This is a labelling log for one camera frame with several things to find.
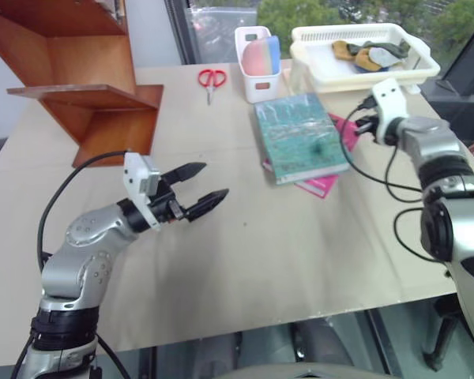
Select yellow and blue sock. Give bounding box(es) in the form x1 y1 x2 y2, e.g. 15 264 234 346
353 49 385 73

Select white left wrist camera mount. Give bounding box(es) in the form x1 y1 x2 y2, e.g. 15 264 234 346
122 152 162 231

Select pink book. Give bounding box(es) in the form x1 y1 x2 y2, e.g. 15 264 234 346
261 112 360 200

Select blue sponge cloth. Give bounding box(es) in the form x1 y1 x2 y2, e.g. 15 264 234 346
266 35 281 74

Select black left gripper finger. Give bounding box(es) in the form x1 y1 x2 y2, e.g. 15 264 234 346
160 161 208 194
181 188 231 224

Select red handled scissors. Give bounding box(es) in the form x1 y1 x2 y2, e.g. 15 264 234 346
197 69 227 107

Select black equipment frame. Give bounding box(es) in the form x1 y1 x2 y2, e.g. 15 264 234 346
420 15 474 143

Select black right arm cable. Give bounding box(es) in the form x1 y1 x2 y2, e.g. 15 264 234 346
338 96 447 264

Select black stand leg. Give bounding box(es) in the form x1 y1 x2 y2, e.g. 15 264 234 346
422 295 474 372

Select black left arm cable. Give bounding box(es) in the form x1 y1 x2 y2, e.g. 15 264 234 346
36 149 130 273

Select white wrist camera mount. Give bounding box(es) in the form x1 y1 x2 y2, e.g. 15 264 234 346
122 152 162 231
371 77 411 145

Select wooden shelf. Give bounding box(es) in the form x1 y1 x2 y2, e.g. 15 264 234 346
0 0 165 169

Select olive green sock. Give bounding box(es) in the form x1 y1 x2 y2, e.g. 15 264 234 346
349 39 412 60

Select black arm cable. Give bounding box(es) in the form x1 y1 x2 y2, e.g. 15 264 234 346
36 149 130 273
338 96 447 264

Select cream plastic basket tray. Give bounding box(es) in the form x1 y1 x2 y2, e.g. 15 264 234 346
288 22 442 94

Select mustard yellow sock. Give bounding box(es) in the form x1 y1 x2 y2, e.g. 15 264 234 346
331 39 356 62

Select teal green book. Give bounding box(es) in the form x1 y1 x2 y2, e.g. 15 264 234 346
254 92 351 186

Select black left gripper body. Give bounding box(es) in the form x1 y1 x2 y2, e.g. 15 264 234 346
148 177 190 226

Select white plastic storage container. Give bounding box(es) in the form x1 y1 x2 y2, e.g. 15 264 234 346
234 25 282 104

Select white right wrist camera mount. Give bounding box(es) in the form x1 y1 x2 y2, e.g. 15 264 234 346
371 77 411 145

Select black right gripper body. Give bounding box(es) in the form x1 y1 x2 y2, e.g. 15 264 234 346
355 114 380 137

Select thin black cable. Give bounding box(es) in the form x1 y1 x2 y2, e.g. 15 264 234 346
94 333 131 379

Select black window frame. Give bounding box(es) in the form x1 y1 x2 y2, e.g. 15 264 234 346
164 0 194 66

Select grey sock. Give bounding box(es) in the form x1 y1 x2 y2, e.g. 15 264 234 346
369 47 400 67

